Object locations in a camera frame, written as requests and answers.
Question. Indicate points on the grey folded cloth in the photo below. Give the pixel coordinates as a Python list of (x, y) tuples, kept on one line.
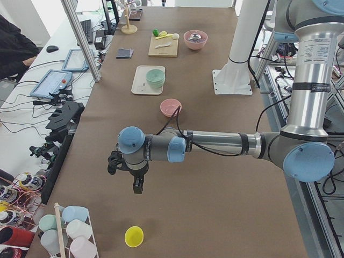
[(123, 53)]

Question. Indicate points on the blue teach pendant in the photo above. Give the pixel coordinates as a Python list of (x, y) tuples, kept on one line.
[(75, 62), (51, 84)]

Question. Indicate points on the wooden cutting board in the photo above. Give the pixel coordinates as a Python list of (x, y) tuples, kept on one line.
[(165, 47)]

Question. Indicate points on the black keyboard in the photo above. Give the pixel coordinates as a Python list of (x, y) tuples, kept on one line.
[(87, 29)]

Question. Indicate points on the yellow plastic spoon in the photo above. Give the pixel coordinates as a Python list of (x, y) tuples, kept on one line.
[(169, 35)]

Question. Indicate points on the small pink bowl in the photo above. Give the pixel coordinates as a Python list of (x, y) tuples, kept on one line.
[(168, 106)]

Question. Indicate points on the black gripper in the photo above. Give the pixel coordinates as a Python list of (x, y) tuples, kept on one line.
[(137, 173)]

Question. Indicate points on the blue teach pendant far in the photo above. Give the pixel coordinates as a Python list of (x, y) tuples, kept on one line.
[(75, 62)]

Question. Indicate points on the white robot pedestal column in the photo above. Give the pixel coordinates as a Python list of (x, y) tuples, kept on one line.
[(234, 77)]

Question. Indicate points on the metal spoon in bowl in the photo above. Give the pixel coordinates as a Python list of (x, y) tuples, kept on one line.
[(195, 37)]

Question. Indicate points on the green lime toy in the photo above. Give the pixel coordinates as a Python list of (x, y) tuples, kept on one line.
[(155, 32)]

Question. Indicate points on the white cup rack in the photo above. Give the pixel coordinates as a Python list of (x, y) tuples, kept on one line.
[(49, 239)]

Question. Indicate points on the green plastic cup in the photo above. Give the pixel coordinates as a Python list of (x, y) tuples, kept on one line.
[(48, 222)]

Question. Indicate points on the white plastic cup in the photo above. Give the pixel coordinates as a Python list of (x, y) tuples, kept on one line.
[(77, 228)]

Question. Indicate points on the white ceramic spoon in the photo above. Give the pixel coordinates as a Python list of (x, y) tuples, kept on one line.
[(163, 45)]

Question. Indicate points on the blue teach pendant near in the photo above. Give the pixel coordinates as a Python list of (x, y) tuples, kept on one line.
[(51, 84)]

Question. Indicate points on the black computer mouse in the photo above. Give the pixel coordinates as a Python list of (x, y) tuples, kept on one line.
[(52, 48)]

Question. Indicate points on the blue plastic cup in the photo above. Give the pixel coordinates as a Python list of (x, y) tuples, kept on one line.
[(75, 212)]

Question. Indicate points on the large pink bowl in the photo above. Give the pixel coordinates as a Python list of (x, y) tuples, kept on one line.
[(195, 45)]

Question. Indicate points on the cream rectangular tray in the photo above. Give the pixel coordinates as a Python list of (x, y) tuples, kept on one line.
[(140, 85)]

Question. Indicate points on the white round toy food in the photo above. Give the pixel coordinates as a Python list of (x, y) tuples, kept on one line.
[(175, 36)]

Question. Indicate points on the black tool holder stand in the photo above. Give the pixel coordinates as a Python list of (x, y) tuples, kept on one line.
[(58, 121)]

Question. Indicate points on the wooden mug tree stand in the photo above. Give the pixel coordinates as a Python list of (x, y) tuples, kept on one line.
[(128, 7)]

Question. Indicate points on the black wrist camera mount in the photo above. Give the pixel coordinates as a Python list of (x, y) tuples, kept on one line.
[(116, 162)]

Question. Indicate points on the aluminium frame post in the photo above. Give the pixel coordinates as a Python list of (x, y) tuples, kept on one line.
[(81, 38)]

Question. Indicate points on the green stacked bowls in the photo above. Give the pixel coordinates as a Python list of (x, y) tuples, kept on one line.
[(155, 78)]

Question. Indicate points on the wooden stick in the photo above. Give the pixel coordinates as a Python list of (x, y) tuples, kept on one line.
[(59, 229)]

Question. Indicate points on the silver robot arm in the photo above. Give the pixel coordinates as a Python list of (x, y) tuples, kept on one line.
[(300, 147)]

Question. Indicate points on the pink plastic cup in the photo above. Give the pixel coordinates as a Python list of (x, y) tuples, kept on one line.
[(83, 248)]

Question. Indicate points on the yellow plastic cup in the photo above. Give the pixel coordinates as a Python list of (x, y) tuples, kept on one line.
[(134, 236)]

